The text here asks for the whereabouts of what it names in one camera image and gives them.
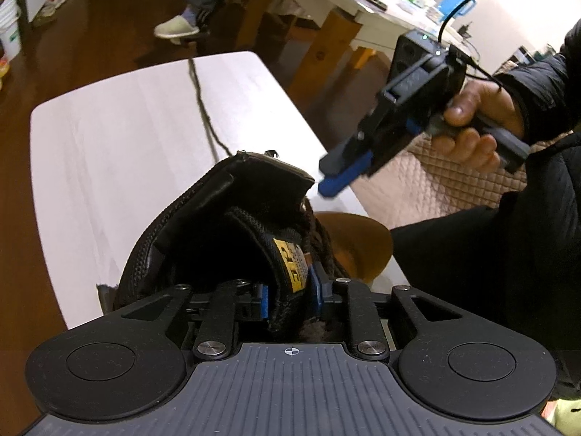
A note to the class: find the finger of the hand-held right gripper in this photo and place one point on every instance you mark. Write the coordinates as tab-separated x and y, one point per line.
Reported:
345	152
338	181

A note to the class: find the white bucket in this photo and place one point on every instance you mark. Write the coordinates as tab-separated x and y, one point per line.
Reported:
10	32

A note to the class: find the brown leather boot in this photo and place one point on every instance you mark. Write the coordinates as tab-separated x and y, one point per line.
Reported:
204	218

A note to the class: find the person's black clothing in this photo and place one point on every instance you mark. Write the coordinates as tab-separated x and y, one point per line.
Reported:
476	281

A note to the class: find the blue water bottle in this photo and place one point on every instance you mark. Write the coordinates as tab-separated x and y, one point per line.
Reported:
454	0

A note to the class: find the dark brown shoelace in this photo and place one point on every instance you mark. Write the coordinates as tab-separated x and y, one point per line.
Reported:
320	245

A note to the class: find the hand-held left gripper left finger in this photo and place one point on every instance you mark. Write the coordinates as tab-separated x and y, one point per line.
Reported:
263	302

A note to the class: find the person's right forearm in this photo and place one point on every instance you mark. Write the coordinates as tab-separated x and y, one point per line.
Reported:
544	86

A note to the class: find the person's right hand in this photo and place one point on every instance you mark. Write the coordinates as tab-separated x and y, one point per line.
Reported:
490	100

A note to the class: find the white sneaker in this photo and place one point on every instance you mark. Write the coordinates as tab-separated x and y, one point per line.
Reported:
45	13

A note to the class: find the quilted beige cover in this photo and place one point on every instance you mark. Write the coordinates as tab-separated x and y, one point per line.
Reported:
431	190

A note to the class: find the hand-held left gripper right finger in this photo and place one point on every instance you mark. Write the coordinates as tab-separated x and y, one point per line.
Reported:
317	293

